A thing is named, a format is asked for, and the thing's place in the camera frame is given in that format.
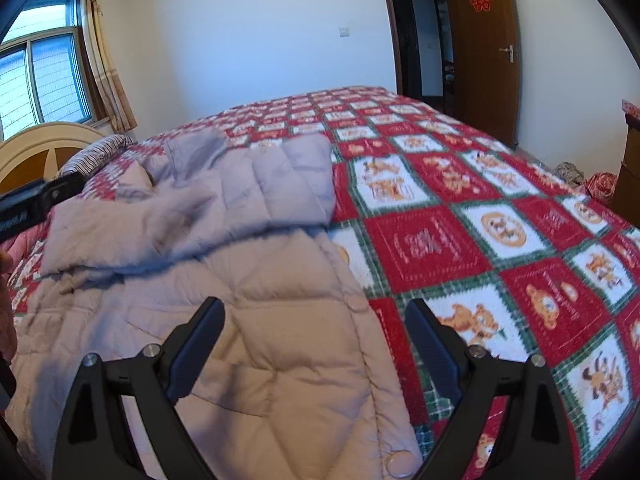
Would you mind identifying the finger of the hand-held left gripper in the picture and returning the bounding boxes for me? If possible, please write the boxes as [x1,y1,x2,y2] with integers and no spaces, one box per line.
[44,172,85,202]

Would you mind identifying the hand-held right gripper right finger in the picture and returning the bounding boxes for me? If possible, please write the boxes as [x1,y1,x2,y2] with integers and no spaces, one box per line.
[404,298,576,480]

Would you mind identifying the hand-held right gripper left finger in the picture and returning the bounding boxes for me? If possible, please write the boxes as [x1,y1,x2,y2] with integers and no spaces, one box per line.
[52,296,226,480]

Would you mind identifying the beige puffer jacket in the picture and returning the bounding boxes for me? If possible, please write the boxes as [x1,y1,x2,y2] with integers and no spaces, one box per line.
[5,132,423,480]

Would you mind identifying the person's left forearm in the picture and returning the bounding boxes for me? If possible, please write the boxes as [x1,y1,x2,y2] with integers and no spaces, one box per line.
[0,250,19,361]

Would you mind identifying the pink blanket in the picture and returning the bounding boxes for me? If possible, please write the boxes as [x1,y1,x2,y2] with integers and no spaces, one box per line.
[0,227,48,266]

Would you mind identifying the cream wooden headboard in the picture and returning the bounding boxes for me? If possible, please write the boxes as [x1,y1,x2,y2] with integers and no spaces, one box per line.
[0,121,113,196]

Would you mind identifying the striped pillow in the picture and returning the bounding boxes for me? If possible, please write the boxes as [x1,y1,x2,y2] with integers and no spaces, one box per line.
[60,134,136,176]

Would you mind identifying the window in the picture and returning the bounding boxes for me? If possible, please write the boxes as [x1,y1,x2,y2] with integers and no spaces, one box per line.
[0,0,96,141]

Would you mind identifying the red checked printed quilt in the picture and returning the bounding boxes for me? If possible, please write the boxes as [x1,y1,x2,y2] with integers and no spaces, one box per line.
[7,85,640,480]

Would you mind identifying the beige patterned curtain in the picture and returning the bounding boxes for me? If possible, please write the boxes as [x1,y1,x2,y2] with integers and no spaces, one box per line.
[79,0,138,131]

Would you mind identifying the grey patterned cloth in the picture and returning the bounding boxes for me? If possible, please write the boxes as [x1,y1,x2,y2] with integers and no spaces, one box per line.
[554,162,586,187]

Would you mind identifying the red bag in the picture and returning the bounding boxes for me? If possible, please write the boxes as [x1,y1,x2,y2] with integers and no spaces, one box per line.
[586,172,618,206]

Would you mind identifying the wooden cabinet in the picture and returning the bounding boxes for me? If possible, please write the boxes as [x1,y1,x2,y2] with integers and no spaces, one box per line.
[616,100,640,206]

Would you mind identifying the brown wooden door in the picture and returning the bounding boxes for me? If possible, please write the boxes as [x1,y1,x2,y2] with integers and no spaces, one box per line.
[442,0,523,148]

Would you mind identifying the brown wooden door frame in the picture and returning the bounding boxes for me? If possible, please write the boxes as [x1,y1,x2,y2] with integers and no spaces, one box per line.
[377,0,407,97]

